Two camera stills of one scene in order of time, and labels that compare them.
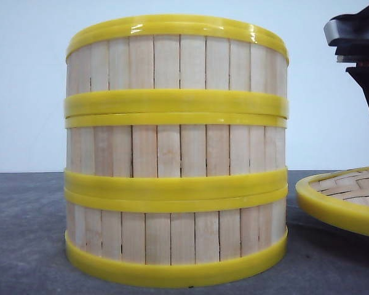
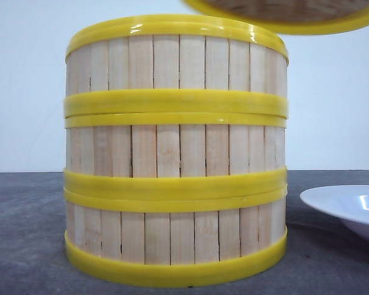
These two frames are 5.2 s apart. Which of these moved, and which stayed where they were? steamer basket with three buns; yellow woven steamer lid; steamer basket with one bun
Moved: yellow woven steamer lid
Stayed: steamer basket with three buns; steamer basket with one bun
